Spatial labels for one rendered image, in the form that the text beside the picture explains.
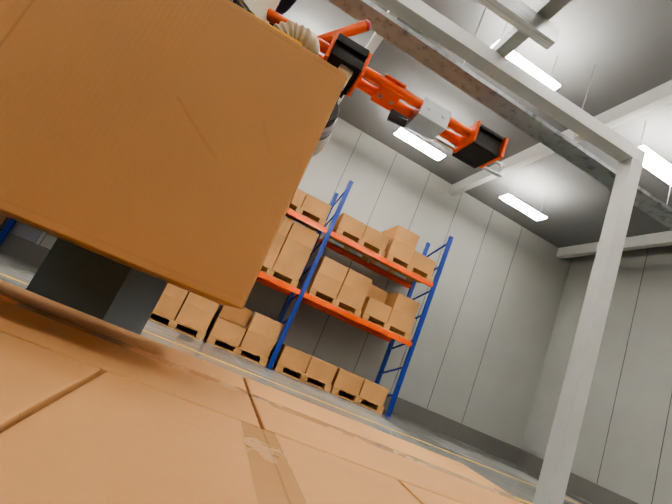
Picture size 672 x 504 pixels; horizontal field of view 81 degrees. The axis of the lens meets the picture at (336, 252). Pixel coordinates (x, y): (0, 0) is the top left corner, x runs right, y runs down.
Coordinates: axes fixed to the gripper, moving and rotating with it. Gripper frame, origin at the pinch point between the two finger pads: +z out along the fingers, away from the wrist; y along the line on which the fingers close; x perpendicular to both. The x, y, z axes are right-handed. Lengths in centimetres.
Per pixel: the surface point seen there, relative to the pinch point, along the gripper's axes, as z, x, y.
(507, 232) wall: -862, -638, -456
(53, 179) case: 19, 26, 48
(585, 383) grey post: -160, -254, 2
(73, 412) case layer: 36, 8, 65
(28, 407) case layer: 38, 11, 65
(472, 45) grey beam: -160, -81, -193
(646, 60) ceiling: -306, -387, -499
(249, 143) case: 17.3, 8.1, 31.6
